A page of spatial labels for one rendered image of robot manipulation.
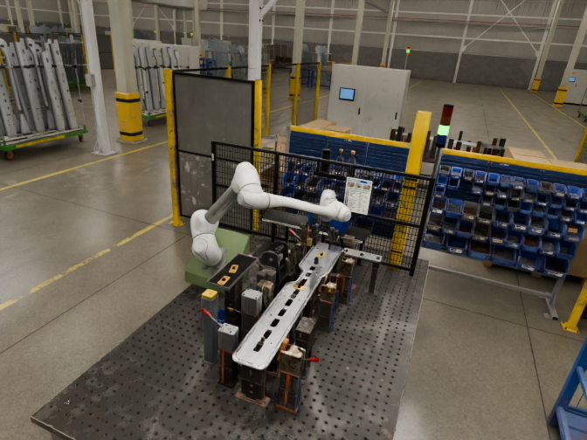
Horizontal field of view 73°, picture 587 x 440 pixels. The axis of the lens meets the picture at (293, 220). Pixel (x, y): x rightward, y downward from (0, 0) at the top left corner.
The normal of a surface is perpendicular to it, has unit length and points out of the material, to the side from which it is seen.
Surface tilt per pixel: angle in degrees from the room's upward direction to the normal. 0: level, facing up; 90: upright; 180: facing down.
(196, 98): 90
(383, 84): 90
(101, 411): 0
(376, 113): 90
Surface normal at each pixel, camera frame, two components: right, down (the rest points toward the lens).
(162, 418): 0.07, -0.91
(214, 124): -0.41, 0.36
